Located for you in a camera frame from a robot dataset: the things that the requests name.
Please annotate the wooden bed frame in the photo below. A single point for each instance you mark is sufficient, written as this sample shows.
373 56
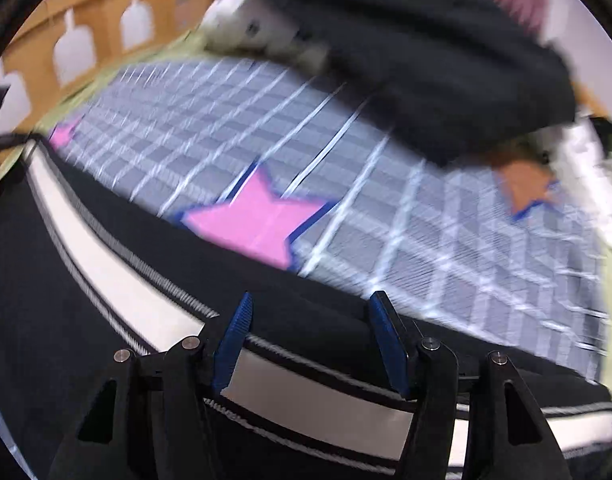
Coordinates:
30 29

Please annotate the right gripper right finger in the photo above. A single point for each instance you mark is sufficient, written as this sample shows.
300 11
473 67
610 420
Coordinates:
508 437

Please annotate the green bed sheet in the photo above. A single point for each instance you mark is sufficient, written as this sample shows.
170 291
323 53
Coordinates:
115 75

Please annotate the black pants white stripe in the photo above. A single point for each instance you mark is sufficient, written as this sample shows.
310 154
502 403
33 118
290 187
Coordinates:
84 274

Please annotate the black padded jacket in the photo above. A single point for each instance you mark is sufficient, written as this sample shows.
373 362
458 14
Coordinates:
457 77

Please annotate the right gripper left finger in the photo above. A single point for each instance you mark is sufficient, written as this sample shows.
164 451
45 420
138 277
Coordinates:
145 417

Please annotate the grey checked star blanket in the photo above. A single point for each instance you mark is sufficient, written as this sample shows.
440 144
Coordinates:
224 269

